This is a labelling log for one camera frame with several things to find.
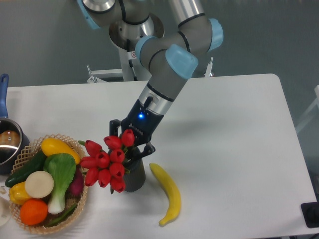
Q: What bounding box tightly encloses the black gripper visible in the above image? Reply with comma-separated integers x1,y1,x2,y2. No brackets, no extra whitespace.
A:
109,100,164,163

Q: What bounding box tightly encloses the red tulip bouquet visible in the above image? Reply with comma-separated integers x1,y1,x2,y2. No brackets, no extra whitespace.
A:
78,129,135,193

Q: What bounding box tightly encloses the dark grey ribbed vase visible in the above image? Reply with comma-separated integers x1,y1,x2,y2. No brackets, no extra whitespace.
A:
124,159,146,192

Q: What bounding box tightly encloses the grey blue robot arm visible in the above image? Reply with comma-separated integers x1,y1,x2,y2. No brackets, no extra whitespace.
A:
78,0,223,164

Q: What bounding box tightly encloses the yellow banana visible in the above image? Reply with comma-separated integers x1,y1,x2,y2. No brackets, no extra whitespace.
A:
149,163,182,227

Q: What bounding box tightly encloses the green bok choy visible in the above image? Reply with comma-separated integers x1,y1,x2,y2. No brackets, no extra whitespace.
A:
43,153,76,215

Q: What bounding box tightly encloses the purple sweet potato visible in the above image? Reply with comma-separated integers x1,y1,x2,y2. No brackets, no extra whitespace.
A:
68,167,84,196

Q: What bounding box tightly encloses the yellow squash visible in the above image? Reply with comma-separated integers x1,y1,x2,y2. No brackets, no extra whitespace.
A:
41,138,81,165

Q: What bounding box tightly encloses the green cucumber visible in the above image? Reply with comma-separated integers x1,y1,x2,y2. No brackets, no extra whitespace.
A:
5,150,47,188

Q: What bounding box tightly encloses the green chili pepper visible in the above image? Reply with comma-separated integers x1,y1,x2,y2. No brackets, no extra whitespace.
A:
45,204,77,227

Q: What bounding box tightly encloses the orange fruit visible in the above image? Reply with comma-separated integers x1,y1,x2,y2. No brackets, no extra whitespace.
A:
19,199,48,226

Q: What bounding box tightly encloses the yellow bell pepper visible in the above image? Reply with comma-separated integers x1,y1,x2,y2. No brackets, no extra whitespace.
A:
9,182,31,205

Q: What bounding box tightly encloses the small white garlic piece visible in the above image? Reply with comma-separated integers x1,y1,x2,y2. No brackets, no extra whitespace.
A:
0,186,6,194

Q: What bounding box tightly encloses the black device at table edge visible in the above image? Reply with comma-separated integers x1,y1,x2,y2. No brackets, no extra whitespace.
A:
301,202,319,228

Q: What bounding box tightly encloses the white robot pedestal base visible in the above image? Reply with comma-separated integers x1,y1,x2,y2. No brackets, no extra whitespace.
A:
87,9,223,81

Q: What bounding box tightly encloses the blue handled saucepan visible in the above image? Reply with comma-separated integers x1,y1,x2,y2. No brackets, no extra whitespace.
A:
0,74,29,175

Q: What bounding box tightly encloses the white frame at right edge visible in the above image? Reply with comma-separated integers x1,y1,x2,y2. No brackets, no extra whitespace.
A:
295,85,319,134

